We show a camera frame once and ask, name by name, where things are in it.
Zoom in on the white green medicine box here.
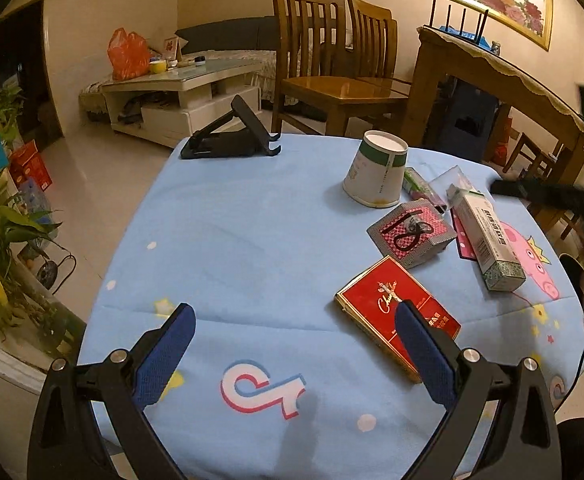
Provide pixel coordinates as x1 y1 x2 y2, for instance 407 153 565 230
447 184 526 292

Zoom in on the clear plastic bag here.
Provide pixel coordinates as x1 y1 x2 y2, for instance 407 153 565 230
429 166 477 209

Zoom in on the green purple gum container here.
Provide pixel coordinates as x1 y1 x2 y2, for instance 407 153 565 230
403 167 448 214

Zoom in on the grey pink small box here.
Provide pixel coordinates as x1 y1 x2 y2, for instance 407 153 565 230
367 198 456 269

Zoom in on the white green paper cup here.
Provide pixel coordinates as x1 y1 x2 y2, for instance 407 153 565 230
342 130 409 209

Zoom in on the red cigarette box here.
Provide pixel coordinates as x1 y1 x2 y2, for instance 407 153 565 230
334 253 463 384

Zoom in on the green potted plant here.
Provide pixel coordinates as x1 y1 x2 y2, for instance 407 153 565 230
0 87 86 361

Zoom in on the lace table cover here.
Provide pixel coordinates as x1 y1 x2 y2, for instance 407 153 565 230
418 26 584 139

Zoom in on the black wifi router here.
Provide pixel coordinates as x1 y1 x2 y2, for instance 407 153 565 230
427 0 491 51

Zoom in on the wooden dining table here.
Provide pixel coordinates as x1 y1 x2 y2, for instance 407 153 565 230
400 26 584 185

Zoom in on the blue cartoon tablecloth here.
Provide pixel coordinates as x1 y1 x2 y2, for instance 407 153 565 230
77 132 584 480

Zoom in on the far wooden chair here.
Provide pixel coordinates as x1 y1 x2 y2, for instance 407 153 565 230
347 0 406 84

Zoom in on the wooden chair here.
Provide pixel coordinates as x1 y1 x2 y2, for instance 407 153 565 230
347 0 406 84
271 0 410 136

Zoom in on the near wooden chair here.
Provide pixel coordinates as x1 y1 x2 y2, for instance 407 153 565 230
271 0 410 136

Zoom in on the red gift box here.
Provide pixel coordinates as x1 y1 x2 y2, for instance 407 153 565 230
9 140 52 191

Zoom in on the black phone stand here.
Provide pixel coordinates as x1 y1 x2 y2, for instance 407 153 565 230
180 96 282 159

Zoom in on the white coffee table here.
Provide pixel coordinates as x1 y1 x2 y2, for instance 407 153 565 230
102 58 263 148

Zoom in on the dark sofa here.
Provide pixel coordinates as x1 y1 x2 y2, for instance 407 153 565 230
176 15 280 54

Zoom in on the yellow cup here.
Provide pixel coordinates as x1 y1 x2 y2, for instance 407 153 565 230
149 58 168 74

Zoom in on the orange plastic bag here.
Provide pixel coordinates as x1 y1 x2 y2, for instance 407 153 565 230
108 27 151 81

